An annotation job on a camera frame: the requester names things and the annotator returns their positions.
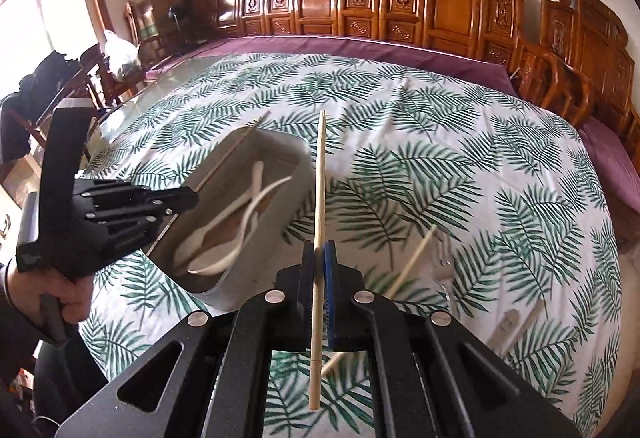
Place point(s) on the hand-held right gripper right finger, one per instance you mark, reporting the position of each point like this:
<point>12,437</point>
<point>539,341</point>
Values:
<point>330,298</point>

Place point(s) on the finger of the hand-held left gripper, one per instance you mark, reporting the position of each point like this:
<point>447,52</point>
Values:
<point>130,228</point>
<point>150,197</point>

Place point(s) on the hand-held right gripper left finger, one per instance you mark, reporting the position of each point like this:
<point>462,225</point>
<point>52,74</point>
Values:
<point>307,298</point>

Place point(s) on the rectangular metal container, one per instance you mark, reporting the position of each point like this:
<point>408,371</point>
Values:
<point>260,283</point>

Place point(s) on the cream plastic spoon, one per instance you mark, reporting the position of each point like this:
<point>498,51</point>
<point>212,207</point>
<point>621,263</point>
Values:
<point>190,243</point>

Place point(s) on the white plastic spoon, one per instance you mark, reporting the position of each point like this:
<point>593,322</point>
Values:
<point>215,265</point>

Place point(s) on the person's left forearm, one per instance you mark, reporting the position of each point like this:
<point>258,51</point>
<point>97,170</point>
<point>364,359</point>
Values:
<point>20,333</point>

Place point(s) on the person's left hand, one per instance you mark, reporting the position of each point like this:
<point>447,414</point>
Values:
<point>47,288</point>

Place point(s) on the black cloth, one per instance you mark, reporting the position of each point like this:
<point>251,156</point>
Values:
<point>30,108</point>

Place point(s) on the metal fork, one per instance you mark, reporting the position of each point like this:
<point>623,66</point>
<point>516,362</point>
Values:
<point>442,250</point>

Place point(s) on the wooden chair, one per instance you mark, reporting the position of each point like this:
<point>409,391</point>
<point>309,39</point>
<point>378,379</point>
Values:
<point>82,83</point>

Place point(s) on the white plastic bag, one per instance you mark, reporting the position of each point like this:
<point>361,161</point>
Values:
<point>122,58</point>

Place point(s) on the stacked boxes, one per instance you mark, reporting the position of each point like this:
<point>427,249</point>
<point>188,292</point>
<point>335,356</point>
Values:
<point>165,18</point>

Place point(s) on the long purple sofa cushion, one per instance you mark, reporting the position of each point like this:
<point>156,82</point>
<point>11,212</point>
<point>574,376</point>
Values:
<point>300,45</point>

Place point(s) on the purple armchair cushion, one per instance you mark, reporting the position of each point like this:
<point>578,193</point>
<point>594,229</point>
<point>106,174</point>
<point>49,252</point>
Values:
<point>612,168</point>

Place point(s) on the carved wooden armchair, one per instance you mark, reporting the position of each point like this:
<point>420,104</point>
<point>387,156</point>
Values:
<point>590,48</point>

